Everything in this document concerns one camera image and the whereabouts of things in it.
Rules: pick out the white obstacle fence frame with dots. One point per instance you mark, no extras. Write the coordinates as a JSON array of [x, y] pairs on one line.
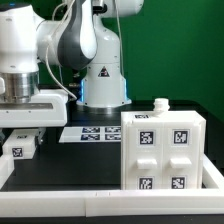
[[208, 200]]

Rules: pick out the white door panel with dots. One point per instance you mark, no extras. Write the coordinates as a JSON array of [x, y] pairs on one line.
[[181, 155], [143, 156]]

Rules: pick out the white cabinet top block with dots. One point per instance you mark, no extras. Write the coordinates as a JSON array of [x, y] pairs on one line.
[[21, 144]]

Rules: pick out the white cabinet body box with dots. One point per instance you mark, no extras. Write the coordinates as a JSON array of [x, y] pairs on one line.
[[161, 114]]

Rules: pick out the white marker base plate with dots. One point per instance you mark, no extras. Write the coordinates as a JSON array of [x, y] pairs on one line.
[[91, 134]]

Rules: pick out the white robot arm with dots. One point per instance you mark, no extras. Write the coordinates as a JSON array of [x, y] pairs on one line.
[[27, 39]]

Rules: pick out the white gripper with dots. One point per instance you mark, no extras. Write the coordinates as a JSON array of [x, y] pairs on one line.
[[46, 109]]

